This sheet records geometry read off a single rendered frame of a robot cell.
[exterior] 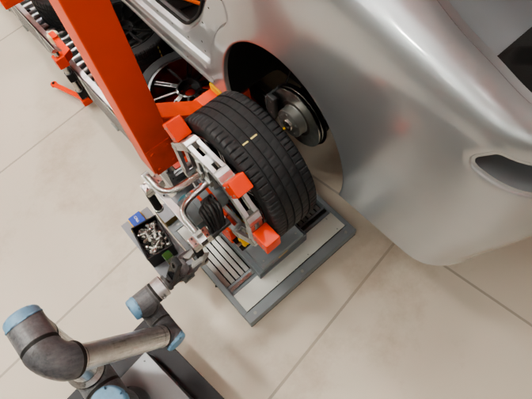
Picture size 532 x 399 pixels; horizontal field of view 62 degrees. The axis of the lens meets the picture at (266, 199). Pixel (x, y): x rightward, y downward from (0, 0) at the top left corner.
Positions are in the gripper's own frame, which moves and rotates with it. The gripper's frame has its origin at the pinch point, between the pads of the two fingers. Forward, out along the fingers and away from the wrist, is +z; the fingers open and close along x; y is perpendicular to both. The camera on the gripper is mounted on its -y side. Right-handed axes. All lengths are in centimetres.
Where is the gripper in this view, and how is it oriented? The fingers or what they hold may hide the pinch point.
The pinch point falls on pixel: (203, 250)
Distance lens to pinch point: 184.7
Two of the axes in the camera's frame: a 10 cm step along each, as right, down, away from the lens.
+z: 7.5, -6.0, 2.6
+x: 6.6, 6.4, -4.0
